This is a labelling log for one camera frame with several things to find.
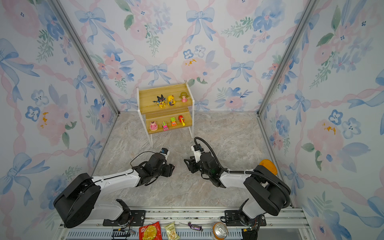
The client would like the pink toy car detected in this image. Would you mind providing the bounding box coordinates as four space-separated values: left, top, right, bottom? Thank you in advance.
162 121 169 131

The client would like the green orange toy truck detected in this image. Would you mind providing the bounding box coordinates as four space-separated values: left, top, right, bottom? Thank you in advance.
170 117 177 127

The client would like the red yellow toy excavator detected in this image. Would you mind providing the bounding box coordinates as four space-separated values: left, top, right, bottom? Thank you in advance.
178 115 186 126

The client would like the pink bear donut toy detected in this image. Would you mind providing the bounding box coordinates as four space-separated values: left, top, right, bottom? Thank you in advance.
150 121 158 132

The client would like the yellow figure toy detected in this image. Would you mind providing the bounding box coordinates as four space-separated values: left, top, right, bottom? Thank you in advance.
168 95 176 106

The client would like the olive hair doll head toy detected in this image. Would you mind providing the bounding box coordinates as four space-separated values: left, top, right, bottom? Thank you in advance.
179 92 189 103

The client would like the black yellow shark toy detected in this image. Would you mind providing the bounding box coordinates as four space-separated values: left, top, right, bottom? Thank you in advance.
153 95 166 109

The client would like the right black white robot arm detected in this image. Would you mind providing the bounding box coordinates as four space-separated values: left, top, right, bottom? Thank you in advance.
184 151 291 227

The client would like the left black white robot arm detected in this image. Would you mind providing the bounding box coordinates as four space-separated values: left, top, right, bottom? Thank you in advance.
54 148 175 229

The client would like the orange lid plastic cup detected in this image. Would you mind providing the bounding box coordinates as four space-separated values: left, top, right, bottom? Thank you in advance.
260 159 278 176

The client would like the purple wrapped candy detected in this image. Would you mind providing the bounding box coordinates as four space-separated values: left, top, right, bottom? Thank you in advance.
188 222 203 232

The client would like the green snack packet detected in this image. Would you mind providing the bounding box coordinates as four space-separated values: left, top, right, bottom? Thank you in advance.
165 222 180 240

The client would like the silver drink can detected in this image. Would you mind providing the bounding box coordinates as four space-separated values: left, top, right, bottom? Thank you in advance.
212 222 229 240

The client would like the red snack packet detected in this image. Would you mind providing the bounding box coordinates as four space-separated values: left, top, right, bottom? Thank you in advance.
139 222 163 240

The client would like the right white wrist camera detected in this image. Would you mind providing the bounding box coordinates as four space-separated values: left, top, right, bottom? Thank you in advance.
191 144 204 163

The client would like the left thin black cable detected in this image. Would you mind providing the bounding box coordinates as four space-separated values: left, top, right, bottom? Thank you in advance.
129 150 163 169

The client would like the right black corrugated cable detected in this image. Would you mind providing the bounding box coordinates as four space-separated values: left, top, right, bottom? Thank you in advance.
193 136 292 208

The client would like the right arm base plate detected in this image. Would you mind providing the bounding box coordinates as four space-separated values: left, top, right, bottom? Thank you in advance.
220 210 267 228

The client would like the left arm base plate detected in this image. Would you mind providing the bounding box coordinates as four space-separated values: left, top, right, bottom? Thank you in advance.
103 210 147 227

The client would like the white frame wooden two-tier shelf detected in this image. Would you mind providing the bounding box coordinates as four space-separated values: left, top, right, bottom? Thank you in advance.
136 82 195 147

